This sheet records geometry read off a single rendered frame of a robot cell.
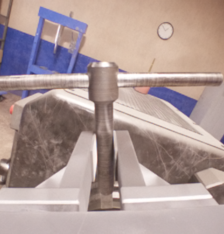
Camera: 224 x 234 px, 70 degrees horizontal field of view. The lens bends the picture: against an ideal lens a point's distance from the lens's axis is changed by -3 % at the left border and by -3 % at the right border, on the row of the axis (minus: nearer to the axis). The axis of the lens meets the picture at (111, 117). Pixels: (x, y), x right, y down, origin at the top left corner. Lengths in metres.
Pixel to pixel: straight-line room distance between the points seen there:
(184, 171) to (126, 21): 3.44
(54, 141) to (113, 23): 3.42
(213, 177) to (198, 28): 3.75
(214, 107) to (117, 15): 2.60
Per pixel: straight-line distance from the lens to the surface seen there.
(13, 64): 4.20
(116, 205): 0.35
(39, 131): 0.36
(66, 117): 0.33
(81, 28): 3.17
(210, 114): 3.74
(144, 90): 0.75
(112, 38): 3.63
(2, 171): 0.56
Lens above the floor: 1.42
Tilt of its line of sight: 17 degrees down
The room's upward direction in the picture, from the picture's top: 22 degrees clockwise
